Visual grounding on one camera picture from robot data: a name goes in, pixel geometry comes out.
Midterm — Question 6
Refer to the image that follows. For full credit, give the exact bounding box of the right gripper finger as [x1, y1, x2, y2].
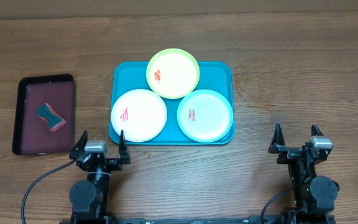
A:
[311, 123, 323, 137]
[268, 123, 286, 153]

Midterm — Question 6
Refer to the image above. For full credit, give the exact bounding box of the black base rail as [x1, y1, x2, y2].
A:
[59, 215, 336, 224]

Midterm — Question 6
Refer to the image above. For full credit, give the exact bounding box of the light blue plate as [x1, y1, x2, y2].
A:
[177, 90, 234, 143]

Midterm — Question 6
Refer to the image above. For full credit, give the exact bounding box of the teal plastic tray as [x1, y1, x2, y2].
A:
[111, 61, 234, 146]

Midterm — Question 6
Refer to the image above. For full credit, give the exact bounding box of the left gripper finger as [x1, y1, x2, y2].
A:
[70, 131, 88, 153]
[119, 130, 131, 159]

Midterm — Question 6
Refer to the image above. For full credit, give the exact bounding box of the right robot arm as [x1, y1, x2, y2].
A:
[260, 123, 339, 224]

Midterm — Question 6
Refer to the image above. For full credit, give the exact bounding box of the yellow-green plate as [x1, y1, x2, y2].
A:
[145, 49, 200, 99]

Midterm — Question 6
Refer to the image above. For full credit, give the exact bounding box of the green and red sponge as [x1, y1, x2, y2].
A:
[35, 103, 66, 132]

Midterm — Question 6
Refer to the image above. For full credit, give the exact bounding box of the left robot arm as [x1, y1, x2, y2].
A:
[69, 131, 131, 224]

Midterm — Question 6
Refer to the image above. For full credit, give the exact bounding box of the white plate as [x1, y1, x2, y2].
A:
[111, 89, 167, 142]

